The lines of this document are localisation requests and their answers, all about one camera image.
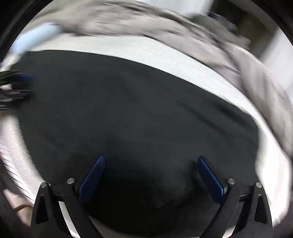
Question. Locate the black pants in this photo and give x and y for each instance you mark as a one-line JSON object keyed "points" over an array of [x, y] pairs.
{"points": [[126, 114]]}

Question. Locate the grey quilted duvet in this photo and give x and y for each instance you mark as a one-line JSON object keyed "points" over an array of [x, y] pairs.
{"points": [[137, 22]]}

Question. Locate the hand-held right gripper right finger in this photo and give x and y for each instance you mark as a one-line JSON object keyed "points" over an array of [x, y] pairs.
{"points": [[210, 180]]}

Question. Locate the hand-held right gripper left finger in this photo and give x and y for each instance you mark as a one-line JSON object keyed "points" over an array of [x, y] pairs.
{"points": [[92, 180]]}

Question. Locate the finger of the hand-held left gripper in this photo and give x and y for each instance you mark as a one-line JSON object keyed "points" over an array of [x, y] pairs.
{"points": [[18, 80]]}

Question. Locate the bed with hexagon patterned sheet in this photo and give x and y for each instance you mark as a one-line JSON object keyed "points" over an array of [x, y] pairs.
{"points": [[160, 55]]}

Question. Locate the light blue pillow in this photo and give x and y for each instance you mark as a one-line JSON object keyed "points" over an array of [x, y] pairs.
{"points": [[34, 36]]}

